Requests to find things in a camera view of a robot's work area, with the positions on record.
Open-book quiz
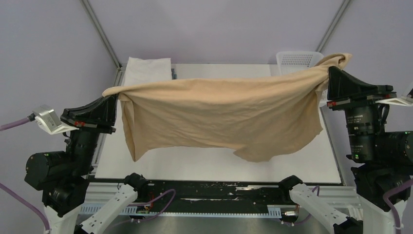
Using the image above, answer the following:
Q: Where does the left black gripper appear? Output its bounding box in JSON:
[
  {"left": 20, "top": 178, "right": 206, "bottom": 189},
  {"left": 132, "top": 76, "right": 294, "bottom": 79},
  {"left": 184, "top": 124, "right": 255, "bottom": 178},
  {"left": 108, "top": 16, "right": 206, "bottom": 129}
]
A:
[{"left": 62, "top": 88, "right": 120, "bottom": 174}]

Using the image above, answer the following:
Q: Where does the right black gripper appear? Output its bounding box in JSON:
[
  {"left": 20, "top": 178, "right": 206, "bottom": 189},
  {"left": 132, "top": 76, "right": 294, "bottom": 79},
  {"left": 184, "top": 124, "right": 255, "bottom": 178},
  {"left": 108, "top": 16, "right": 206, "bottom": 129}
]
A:
[{"left": 322, "top": 64, "right": 391, "bottom": 156}]

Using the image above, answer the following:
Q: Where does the beige t shirt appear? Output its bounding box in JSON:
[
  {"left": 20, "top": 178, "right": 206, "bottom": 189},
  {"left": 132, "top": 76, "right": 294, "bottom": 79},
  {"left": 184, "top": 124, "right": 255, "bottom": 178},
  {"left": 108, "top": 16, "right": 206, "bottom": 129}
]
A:
[{"left": 103, "top": 53, "right": 352, "bottom": 162}]

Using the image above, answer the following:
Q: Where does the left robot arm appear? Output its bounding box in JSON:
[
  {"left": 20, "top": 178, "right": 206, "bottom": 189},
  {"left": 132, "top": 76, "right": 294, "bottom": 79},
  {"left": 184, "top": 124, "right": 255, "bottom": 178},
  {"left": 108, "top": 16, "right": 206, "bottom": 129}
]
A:
[{"left": 24, "top": 95, "right": 149, "bottom": 234}]

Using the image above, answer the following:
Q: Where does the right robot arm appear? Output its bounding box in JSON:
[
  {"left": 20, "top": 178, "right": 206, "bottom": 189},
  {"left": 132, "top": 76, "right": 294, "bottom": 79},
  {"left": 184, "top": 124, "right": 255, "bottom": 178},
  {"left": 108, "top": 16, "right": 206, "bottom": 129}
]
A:
[{"left": 278, "top": 66, "right": 413, "bottom": 234}]

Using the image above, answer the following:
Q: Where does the white plastic basket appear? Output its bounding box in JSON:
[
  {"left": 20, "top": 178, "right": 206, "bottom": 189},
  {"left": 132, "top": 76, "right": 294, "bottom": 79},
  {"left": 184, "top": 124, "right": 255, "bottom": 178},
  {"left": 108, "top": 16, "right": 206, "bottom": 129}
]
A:
[{"left": 276, "top": 51, "right": 330, "bottom": 108}]

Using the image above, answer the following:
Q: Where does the blue-grey folded t shirt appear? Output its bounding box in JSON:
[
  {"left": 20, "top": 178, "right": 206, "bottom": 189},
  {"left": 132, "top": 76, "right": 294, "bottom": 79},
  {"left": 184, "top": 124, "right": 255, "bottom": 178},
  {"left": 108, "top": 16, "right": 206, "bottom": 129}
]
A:
[{"left": 171, "top": 68, "right": 177, "bottom": 80}]

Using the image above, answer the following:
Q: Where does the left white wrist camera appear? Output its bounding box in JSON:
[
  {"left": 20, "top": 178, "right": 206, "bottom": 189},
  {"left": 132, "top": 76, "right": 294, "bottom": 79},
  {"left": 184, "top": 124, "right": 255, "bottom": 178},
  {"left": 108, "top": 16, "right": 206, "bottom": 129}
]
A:
[{"left": 33, "top": 105, "right": 78, "bottom": 135}]

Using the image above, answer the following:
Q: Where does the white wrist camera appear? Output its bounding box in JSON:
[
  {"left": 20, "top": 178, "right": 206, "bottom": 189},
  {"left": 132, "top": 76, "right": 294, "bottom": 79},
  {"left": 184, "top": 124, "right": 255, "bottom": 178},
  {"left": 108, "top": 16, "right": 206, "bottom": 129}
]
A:
[
  {"left": 33, "top": 105, "right": 78, "bottom": 135},
  {"left": 376, "top": 82, "right": 413, "bottom": 107}
]

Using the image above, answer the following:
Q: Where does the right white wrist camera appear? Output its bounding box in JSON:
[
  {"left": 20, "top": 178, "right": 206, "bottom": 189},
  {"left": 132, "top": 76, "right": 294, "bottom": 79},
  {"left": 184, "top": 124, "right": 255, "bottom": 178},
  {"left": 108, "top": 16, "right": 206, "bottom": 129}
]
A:
[{"left": 376, "top": 82, "right": 413, "bottom": 107}]

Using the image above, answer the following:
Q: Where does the right aluminium frame post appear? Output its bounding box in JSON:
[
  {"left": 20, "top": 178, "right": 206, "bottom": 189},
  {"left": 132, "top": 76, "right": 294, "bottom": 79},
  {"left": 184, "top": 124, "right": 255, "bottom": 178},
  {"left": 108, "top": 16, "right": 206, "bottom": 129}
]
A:
[{"left": 316, "top": 0, "right": 352, "bottom": 53}]

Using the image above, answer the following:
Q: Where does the aluminium frame post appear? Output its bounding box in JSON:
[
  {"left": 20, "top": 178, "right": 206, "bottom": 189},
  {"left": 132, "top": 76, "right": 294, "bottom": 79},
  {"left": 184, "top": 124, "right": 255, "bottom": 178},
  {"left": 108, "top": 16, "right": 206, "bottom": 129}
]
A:
[
  {"left": 79, "top": 0, "right": 122, "bottom": 70},
  {"left": 316, "top": 0, "right": 352, "bottom": 53}
]

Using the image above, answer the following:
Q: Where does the left aluminium frame post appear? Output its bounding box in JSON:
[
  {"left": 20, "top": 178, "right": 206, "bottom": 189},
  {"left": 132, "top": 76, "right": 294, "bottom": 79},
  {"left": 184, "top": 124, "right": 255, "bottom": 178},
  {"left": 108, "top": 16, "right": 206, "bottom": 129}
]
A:
[{"left": 79, "top": 0, "right": 122, "bottom": 70}]

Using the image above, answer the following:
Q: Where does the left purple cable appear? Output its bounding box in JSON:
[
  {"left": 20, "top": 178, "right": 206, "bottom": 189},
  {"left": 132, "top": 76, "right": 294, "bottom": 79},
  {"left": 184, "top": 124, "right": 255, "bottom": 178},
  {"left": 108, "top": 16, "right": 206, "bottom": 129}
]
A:
[{"left": 0, "top": 117, "right": 51, "bottom": 232}]

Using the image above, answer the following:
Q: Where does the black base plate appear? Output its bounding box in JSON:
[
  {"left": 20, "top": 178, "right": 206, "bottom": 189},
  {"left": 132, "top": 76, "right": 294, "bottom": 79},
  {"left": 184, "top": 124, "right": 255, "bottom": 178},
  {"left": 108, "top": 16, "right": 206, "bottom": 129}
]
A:
[{"left": 116, "top": 179, "right": 310, "bottom": 215}]

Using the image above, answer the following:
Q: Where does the slotted grey cable duct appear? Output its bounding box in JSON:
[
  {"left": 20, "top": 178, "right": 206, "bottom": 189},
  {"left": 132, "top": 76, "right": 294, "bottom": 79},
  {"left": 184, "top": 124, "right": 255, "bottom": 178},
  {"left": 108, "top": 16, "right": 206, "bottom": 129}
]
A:
[{"left": 79, "top": 204, "right": 282, "bottom": 218}]

